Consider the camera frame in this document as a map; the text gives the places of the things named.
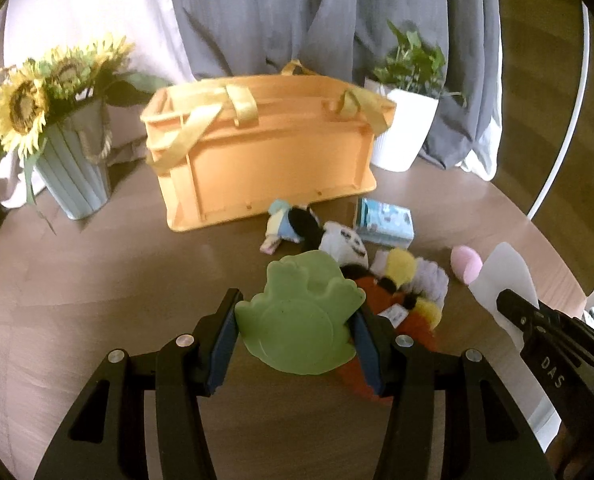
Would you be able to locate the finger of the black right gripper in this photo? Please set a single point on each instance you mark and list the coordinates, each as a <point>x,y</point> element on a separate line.
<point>521,318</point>

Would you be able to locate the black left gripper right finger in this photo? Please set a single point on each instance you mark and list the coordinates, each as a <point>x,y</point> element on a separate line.
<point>486,435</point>

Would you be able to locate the Mickey Mouse plush toy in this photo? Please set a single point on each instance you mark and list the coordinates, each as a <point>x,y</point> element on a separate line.
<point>383,280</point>

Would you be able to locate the white floor lamp pole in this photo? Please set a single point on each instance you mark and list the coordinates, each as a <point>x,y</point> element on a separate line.
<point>569,117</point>

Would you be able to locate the lavender fluffy cloth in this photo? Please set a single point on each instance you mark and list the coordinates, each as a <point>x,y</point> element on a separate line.
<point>429,281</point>

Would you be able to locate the white plant pot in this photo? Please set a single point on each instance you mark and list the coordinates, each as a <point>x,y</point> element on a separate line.
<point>396,149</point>

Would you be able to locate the green potted plant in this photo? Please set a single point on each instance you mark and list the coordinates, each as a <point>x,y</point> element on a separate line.
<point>415,67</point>

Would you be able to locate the orange plastic crate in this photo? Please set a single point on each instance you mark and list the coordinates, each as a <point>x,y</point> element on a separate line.
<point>226,148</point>

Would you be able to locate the green frog plush toy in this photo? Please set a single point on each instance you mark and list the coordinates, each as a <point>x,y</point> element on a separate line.
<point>298,323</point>

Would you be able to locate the blue tissue pack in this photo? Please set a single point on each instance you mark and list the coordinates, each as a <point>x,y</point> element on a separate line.
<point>384,224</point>

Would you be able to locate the grey-green ribbed vase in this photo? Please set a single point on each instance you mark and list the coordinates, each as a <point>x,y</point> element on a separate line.
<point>73,163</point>

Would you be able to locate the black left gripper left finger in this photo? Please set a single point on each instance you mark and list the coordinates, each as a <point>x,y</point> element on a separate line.
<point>102,436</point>

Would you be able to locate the blue white sock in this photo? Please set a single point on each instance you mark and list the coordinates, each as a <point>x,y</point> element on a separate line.
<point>278,228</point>

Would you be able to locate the sunflower bouquet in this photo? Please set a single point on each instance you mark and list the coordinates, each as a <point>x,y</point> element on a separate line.
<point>37,93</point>

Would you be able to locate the grey curtain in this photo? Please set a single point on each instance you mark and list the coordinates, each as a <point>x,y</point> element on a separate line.
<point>346,39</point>

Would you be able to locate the white paper sheet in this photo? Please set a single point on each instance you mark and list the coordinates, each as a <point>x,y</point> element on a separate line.
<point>504,269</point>

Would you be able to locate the pink white curtain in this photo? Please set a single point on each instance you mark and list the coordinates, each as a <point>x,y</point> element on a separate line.
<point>29,28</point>

